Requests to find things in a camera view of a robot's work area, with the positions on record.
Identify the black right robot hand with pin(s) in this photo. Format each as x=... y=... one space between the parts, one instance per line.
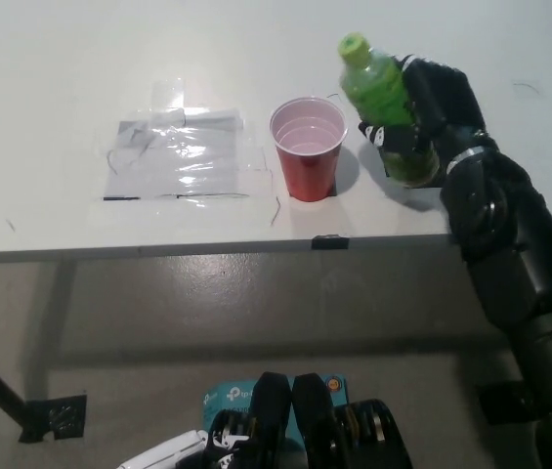
x=446 y=107

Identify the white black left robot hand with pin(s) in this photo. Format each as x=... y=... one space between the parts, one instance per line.
x=173 y=449

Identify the green plastic bottle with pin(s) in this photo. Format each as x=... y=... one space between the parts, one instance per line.
x=378 y=93

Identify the black robot torso blocks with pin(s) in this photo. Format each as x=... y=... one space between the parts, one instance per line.
x=313 y=425

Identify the red plastic cup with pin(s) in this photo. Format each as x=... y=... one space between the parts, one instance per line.
x=307 y=168

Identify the teal router box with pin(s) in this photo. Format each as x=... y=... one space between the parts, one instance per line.
x=224 y=395

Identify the clear taped plastic sheet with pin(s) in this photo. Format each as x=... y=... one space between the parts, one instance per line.
x=180 y=158

